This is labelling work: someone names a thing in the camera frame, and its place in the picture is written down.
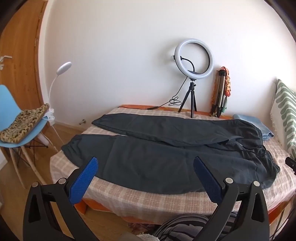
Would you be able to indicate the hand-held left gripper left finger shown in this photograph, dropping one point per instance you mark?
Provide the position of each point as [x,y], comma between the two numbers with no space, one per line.
[84,178]

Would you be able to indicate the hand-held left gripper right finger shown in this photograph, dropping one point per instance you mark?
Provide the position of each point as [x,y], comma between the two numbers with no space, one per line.
[208,180]

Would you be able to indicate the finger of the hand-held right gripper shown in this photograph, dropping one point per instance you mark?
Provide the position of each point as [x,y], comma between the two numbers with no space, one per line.
[291,161]

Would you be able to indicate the black pants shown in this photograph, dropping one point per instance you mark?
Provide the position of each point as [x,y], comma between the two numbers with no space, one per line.
[150,162]

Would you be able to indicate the folded blue jeans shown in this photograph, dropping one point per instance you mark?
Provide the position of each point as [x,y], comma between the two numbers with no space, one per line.
[261,126]

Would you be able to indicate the beige plaid blanket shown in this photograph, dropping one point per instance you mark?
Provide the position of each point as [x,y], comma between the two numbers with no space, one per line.
[129,199]

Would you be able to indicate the metal door stopper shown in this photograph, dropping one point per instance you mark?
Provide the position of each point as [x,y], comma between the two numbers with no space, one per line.
[82,121]

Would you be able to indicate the green and white blanket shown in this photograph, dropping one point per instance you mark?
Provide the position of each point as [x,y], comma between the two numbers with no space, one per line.
[285,104]

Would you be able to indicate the leopard print cushion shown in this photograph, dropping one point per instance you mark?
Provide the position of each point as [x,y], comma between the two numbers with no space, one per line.
[23,125]

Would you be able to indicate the small black tripod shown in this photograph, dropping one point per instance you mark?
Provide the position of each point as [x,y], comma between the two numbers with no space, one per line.
[192,97]

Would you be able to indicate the folded silver tripod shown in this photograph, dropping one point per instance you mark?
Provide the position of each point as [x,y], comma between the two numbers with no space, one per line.
[218,92]

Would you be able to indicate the blue plastic chair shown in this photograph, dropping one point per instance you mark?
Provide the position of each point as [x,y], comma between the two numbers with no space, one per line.
[7,104]

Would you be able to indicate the white clip lamp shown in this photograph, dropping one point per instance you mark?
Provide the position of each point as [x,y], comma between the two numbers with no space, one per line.
[63,68]

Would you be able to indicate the wooden door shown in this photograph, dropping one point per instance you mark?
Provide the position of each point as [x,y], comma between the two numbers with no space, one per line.
[20,58]

